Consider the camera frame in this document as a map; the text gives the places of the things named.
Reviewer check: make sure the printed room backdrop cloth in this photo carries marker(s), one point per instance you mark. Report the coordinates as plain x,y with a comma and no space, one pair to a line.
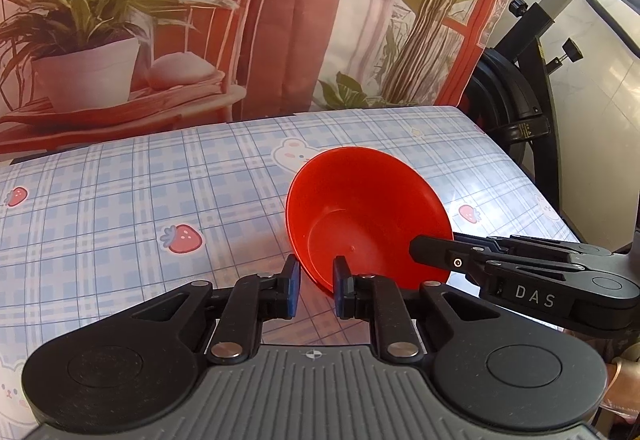
75,72

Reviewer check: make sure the person right hand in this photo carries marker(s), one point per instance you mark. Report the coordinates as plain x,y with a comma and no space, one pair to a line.
622,393

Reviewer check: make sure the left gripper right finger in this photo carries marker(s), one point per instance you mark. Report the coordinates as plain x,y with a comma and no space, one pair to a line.
387,309

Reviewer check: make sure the black exercise bike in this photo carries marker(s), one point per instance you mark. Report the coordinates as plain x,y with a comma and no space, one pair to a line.
509,94

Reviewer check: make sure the red bowl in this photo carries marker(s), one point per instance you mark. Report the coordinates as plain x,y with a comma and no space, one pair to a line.
367,206

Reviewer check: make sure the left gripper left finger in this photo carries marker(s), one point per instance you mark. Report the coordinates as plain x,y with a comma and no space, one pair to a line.
237,314

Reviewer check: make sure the plaid strawberry tablecloth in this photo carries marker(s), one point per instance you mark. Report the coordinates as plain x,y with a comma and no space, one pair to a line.
101,228

